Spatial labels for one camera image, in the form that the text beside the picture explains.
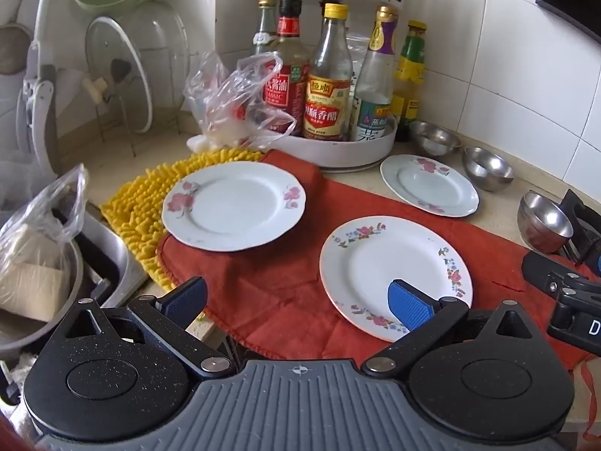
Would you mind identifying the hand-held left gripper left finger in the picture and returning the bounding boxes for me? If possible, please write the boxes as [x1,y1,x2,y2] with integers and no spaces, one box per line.
[44,276,234,381]

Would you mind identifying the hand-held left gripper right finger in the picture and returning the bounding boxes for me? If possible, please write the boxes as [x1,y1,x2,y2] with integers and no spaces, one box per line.
[361,279,548,379]

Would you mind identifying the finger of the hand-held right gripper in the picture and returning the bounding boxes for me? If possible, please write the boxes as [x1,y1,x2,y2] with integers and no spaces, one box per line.
[521,250,601,302]
[560,189,601,266]

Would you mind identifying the stainless steel bowl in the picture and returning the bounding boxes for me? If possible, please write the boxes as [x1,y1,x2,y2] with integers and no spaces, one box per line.
[408,121,463,158]
[517,191,574,253]
[462,147,516,192]

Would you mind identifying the white plate small colourful flowers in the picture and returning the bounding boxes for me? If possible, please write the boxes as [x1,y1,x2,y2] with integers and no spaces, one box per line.
[319,216,474,343]

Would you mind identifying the black pan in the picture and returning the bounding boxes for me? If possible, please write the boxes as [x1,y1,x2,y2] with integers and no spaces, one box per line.
[51,207,120,302]

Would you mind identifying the yellow chenille mat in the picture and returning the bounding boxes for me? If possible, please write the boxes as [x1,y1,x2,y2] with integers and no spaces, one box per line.
[100,148,266,294]

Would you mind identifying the red cloth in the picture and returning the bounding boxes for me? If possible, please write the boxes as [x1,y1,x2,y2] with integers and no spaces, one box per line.
[157,149,601,372]

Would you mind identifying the white plate large pink flowers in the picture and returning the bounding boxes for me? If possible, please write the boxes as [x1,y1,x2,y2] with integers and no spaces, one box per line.
[162,161,307,252]

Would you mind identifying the small white plate pink flowers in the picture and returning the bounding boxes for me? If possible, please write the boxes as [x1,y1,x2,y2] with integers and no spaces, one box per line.
[379,154,480,218]

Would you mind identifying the grey metal pot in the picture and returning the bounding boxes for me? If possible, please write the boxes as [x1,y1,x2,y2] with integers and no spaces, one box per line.
[0,239,86,362]

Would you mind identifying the plastic bag with beige blocks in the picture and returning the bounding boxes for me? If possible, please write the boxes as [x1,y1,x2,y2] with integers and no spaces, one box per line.
[0,164,90,322]

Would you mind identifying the white rotating condiment rack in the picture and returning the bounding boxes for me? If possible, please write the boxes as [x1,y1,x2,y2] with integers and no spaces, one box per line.
[257,0,407,173]

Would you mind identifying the clear plastic bag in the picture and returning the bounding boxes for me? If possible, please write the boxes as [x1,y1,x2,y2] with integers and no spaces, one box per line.
[182,51,297,151]

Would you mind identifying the purple neck soy sauce bottle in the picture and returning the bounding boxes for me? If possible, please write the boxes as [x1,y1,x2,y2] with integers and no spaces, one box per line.
[350,6,400,144]

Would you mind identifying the yellow cap vinegar bottle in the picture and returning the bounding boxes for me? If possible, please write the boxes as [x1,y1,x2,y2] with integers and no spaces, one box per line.
[303,3,353,142]

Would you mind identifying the green label sauce bottle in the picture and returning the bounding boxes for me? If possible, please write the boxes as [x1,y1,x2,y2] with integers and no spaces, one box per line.
[392,20,428,142]

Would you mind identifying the red label sauce bottle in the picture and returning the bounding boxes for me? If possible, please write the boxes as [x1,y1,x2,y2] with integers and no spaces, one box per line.
[262,0,311,137]

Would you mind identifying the glass pot lid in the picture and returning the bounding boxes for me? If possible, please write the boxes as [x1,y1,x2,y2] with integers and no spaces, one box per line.
[85,16,155,135]

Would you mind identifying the clear dome cover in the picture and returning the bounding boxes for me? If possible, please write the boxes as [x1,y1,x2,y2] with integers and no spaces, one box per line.
[119,0,191,120]

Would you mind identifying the gold cap bottle behind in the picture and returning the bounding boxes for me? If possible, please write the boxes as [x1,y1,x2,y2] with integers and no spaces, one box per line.
[254,0,279,56]

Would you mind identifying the round mesh strainer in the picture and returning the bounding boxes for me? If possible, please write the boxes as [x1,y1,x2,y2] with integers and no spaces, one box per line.
[0,23,35,76]

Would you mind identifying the wire lid rack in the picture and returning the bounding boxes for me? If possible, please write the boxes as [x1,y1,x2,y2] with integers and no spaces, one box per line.
[96,70,189,158]

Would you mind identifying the white grey handled tool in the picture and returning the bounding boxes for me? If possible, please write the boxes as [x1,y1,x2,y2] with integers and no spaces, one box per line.
[16,0,71,174]

